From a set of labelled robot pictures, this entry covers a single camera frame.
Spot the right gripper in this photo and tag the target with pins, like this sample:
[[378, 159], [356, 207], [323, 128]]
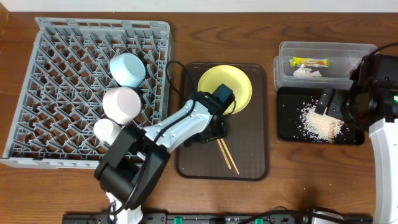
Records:
[[337, 107]]

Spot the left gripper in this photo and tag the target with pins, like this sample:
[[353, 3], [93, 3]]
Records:
[[203, 137]]

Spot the yellow plate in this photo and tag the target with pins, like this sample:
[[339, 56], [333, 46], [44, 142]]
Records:
[[234, 78]]

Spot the wooden chopstick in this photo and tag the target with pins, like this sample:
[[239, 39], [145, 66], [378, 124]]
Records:
[[224, 153], [229, 155]]

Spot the green yellow snack wrapper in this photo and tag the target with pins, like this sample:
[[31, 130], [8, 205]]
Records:
[[309, 62]]

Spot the pink bowl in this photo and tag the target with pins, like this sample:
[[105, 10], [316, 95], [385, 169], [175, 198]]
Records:
[[121, 104]]

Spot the light blue bowl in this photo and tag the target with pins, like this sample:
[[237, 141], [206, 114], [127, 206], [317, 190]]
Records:
[[128, 70]]

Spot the white cup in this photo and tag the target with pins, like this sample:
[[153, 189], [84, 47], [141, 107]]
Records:
[[106, 130]]

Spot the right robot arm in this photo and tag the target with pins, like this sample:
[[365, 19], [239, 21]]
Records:
[[371, 106]]

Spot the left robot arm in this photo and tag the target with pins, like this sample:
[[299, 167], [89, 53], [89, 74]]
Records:
[[131, 168]]

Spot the pile of rice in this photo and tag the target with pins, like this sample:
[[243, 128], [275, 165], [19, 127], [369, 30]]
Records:
[[302, 123]]

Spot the crumpled white paper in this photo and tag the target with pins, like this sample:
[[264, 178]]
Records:
[[304, 72]]

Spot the black tray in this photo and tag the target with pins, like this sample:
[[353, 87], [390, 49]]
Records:
[[292, 96]]

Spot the clear plastic bin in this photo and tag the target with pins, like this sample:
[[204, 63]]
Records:
[[343, 58]]

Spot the brown serving tray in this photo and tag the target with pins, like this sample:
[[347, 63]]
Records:
[[247, 140]]

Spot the grey dish rack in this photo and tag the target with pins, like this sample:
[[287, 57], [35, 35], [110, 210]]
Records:
[[67, 77]]

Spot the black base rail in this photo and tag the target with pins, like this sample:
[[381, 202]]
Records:
[[161, 218]]

